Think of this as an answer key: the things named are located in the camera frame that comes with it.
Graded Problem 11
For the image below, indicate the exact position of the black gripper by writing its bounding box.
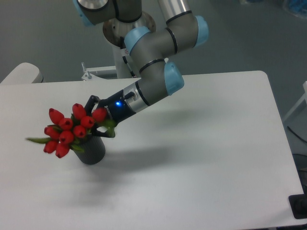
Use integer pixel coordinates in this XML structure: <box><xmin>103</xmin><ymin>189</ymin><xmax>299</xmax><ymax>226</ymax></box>
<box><xmin>84</xmin><ymin>90</ymin><xmax>136</xmax><ymax>138</ymax></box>

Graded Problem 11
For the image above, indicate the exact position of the red tulip bouquet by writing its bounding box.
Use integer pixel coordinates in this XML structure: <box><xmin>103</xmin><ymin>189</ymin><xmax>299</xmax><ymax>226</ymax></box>
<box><xmin>26</xmin><ymin>103</ymin><xmax>117</xmax><ymax>158</ymax></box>

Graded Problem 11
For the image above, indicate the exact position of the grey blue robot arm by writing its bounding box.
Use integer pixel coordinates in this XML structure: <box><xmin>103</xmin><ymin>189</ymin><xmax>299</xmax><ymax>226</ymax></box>
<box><xmin>74</xmin><ymin>0</ymin><xmax>209</xmax><ymax>138</ymax></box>

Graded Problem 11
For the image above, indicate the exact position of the dark grey ribbed vase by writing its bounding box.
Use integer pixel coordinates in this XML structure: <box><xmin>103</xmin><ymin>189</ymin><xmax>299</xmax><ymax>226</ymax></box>
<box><xmin>74</xmin><ymin>135</ymin><xmax>106</xmax><ymax>165</ymax></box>

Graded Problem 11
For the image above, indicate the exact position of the white chair armrest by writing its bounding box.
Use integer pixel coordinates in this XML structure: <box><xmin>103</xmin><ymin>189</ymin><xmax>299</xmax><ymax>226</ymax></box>
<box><xmin>0</xmin><ymin>62</ymin><xmax>44</xmax><ymax>85</ymax></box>

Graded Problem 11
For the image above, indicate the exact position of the white furniture at right edge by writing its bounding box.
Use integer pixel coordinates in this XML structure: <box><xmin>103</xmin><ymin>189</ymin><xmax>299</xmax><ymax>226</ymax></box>
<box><xmin>282</xmin><ymin>81</ymin><xmax>307</xmax><ymax>126</ymax></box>

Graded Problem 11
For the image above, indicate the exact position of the black device at table corner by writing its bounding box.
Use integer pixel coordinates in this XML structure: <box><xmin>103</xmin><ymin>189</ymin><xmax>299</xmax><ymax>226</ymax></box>
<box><xmin>288</xmin><ymin>194</ymin><xmax>307</xmax><ymax>219</ymax></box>

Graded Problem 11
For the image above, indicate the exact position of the white metal base frame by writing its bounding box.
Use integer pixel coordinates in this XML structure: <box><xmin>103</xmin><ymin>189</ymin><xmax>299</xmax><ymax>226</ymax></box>
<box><xmin>81</xmin><ymin>62</ymin><xmax>118</xmax><ymax>81</ymax></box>

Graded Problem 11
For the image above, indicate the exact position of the black cable on pedestal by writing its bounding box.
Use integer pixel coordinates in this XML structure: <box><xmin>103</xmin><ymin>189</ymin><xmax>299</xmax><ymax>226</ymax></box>
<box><xmin>119</xmin><ymin>36</ymin><xmax>142</xmax><ymax>79</ymax></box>

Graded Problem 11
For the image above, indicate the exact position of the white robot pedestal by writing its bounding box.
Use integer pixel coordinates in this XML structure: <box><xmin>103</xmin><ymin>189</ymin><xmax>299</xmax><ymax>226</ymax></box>
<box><xmin>103</xmin><ymin>11</ymin><xmax>156</xmax><ymax>79</ymax></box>

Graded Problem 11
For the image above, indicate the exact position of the black cable on floor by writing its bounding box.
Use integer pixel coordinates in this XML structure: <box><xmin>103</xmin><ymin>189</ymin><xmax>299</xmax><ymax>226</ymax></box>
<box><xmin>286</xmin><ymin>126</ymin><xmax>307</xmax><ymax>142</ymax></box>

